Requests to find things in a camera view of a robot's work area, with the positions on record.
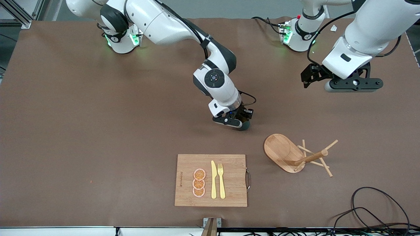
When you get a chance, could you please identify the wooden cup rack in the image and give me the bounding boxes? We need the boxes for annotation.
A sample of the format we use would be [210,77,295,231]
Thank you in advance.
[264,133,339,178]

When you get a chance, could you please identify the bamboo cutting board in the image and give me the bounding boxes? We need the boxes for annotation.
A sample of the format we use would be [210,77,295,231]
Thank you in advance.
[174,154,251,207]

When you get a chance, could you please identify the yellow plastic knife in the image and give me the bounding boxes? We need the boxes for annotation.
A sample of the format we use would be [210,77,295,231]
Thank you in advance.
[211,160,217,199]

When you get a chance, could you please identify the yellow plastic fork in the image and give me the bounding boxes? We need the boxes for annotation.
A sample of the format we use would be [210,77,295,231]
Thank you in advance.
[218,163,226,200]

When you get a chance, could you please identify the brown table cover sheet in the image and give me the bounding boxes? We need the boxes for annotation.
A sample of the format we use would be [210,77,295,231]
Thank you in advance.
[0,17,420,228]

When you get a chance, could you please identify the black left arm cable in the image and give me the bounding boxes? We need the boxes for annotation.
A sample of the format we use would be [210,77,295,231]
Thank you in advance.
[307,10,402,66]

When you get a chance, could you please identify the black left base cable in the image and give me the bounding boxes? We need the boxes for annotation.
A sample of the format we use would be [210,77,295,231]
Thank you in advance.
[252,16,283,35]

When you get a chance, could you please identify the metal bracket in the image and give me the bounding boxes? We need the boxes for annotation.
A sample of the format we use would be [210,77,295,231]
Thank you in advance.
[203,217,222,228]

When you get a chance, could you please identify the wooden post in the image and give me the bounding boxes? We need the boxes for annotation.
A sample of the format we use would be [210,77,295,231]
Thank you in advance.
[201,219,218,236]

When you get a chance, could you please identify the black looped cable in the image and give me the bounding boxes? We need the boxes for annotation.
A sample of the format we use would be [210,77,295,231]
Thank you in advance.
[351,187,410,235]
[331,207,420,236]

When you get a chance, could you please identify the white table edge rail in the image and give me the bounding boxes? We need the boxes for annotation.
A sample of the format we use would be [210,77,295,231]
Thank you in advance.
[0,226,210,236]

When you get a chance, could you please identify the aluminium frame profile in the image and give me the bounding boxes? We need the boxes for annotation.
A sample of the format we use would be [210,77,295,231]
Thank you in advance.
[0,0,32,29]

